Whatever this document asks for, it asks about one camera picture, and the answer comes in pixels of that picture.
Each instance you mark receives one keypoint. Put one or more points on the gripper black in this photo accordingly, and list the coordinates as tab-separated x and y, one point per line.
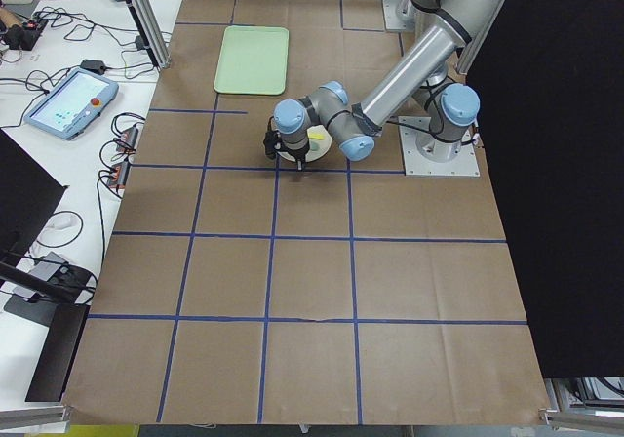
296	154

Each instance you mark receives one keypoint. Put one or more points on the beige round plate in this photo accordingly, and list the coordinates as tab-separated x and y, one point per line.
324	145

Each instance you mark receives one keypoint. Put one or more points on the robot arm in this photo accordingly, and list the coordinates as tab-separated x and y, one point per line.
443	27

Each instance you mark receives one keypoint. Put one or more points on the light green tray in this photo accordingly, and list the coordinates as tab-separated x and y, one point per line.
253	60

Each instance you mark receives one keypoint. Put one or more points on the black power adapter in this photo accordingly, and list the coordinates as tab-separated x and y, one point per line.
96	66

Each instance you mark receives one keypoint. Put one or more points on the near blue teach pendant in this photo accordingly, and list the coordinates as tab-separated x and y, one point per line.
73	104

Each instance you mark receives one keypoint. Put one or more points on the grey usb hub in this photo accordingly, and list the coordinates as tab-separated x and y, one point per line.
49	279

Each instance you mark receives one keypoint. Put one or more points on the black monitor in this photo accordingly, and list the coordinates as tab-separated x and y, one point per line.
29	197

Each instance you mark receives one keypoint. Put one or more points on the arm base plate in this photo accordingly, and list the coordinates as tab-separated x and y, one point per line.
399	16
425	156

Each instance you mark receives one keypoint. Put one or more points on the aluminium frame post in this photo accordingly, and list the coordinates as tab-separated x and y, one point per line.
150	32

